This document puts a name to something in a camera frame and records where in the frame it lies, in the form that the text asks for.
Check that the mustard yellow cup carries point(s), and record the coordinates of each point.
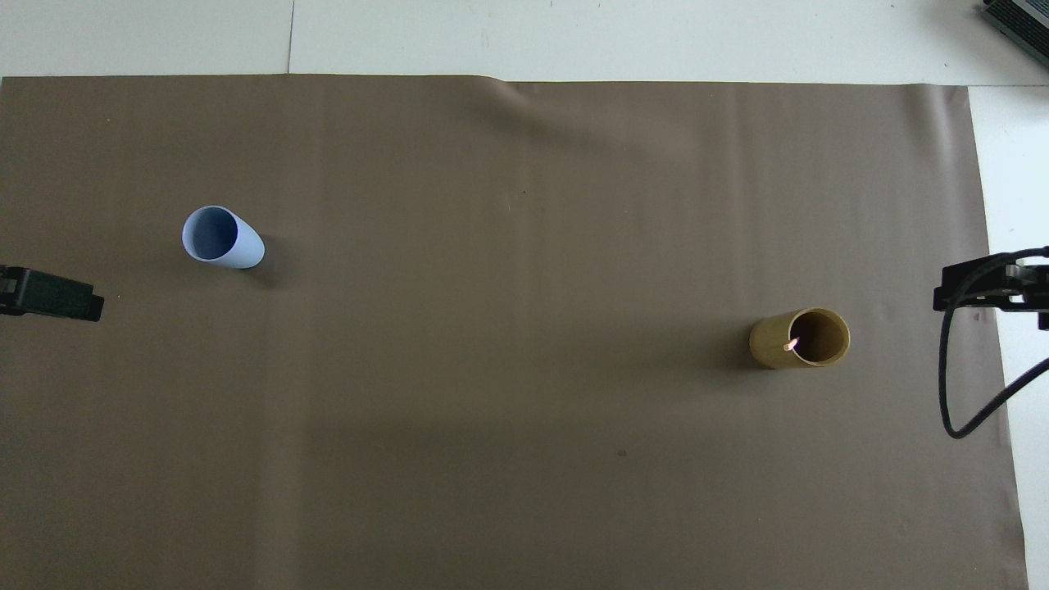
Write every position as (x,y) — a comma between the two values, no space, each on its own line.
(768,343)

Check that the light blue cup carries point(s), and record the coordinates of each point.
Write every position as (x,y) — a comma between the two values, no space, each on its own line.
(238,248)

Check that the black stand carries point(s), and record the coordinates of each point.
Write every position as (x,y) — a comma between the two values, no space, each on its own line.
(1020,22)

